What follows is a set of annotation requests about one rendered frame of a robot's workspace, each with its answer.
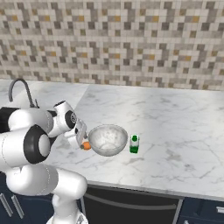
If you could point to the dark blue cupboard door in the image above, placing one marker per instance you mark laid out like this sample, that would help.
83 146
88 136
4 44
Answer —
35 210

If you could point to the orange-brown egg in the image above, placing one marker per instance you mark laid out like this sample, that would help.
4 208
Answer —
86 145

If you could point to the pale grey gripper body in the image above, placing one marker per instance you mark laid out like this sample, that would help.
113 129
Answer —
76 134

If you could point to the dark grey curved tap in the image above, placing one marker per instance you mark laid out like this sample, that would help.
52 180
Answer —
26 89

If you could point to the clear glass bowl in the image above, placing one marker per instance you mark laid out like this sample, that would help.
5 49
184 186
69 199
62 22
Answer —
108 140

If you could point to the black dishwasher door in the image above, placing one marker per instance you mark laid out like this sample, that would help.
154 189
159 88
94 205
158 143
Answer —
131 214

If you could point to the green and white milk carton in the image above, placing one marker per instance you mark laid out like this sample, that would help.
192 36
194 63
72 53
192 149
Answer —
134 144

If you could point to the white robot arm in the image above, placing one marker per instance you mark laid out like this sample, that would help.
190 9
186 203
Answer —
32 145

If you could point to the dark blue drawer front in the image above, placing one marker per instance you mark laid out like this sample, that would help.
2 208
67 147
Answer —
201 214

